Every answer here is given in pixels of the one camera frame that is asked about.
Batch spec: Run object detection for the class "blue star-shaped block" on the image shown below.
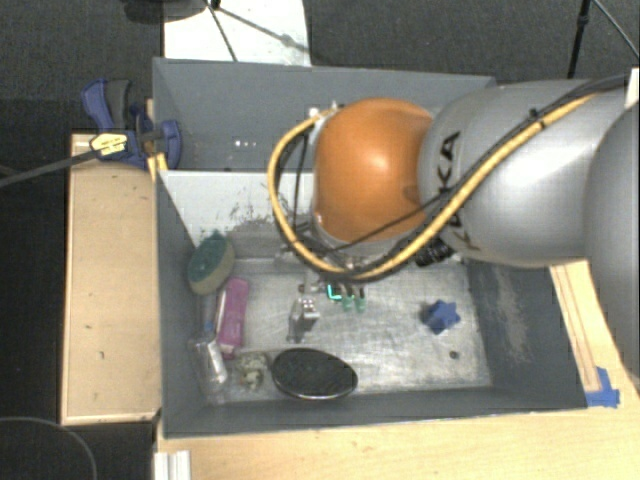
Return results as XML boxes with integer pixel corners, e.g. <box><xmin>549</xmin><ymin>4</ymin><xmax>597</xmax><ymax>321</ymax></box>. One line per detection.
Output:
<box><xmin>418</xmin><ymin>298</ymin><xmax>462</xmax><ymax>336</ymax></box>

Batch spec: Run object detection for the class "green and yellow sponge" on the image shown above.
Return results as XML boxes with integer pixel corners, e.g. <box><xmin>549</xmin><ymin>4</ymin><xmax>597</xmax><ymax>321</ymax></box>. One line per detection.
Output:
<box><xmin>186</xmin><ymin>229</ymin><xmax>237</xmax><ymax>297</ymax></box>

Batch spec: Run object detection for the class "small clear crumpled thing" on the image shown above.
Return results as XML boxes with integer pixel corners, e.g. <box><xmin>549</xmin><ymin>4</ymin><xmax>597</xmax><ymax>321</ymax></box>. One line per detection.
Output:
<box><xmin>236</xmin><ymin>351</ymin><xmax>270</xmax><ymax>392</ymax></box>

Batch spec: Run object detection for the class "black oval disc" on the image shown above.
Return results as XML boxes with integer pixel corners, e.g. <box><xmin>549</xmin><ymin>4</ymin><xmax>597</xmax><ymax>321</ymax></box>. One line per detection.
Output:
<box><xmin>270</xmin><ymin>347</ymin><xmax>360</xmax><ymax>402</ymax></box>

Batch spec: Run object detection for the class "grey metal bin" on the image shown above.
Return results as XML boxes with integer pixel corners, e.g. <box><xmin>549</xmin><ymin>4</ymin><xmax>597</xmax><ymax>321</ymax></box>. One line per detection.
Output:
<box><xmin>149</xmin><ymin>56</ymin><xmax>589</xmax><ymax>439</ymax></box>

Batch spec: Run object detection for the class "pale wood flat board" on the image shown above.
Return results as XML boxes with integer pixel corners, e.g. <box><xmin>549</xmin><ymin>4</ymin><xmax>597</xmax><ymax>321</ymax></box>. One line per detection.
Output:
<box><xmin>59</xmin><ymin>132</ymin><xmax>164</xmax><ymax>427</ymax></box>

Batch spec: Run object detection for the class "black cylinder on white bracket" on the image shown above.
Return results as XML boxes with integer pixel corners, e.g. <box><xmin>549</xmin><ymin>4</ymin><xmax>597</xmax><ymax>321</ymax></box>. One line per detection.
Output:
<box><xmin>413</xmin><ymin>238</ymin><xmax>455</xmax><ymax>269</ymax></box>

